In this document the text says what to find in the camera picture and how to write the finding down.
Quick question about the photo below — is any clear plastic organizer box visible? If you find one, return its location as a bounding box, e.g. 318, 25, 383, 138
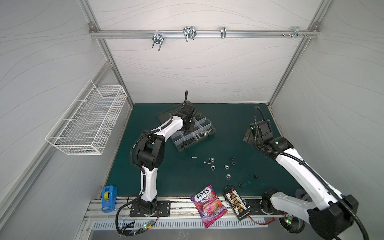
148, 101, 216, 153

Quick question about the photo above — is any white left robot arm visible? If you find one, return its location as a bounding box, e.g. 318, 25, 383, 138
130, 100, 195, 215

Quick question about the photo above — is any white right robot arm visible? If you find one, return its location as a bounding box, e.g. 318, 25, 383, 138
250, 120, 370, 240

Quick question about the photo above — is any green table mat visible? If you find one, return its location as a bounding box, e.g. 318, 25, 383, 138
107, 104, 300, 197

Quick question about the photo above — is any black parallel charging board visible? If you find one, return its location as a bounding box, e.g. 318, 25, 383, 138
223, 186, 250, 221

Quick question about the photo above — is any silver double U-bolt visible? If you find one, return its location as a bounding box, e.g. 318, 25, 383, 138
183, 27, 197, 42

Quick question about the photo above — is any silver U-bolt clamp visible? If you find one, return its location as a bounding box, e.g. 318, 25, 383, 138
152, 33, 164, 51

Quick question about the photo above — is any purple Fox's candy bag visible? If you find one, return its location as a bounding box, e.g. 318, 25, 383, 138
190, 185, 228, 229

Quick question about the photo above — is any aluminium top crossbar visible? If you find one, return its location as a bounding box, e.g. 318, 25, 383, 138
90, 29, 306, 39

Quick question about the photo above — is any blue tape dispenser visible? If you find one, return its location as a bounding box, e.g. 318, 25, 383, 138
101, 186, 118, 213

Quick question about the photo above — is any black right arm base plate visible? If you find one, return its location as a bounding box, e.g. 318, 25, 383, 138
244, 199, 284, 217

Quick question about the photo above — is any red wire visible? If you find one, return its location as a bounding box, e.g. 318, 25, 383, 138
247, 214, 276, 226

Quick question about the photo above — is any small silver bracket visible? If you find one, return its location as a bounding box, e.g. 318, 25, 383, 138
221, 27, 227, 39

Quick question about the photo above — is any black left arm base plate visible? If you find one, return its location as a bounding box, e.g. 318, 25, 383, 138
130, 200, 171, 217

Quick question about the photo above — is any white wire basket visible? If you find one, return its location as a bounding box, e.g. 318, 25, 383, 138
45, 80, 127, 156

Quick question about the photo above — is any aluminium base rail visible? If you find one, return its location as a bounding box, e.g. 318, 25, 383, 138
84, 196, 284, 221

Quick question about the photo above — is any silver corner hook bracket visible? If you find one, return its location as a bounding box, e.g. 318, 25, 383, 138
282, 27, 309, 39

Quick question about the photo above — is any black cable bundle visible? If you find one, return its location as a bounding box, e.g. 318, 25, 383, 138
115, 194, 161, 238

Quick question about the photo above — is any aluminium corner frame post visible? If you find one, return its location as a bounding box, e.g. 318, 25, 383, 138
268, 0, 332, 108

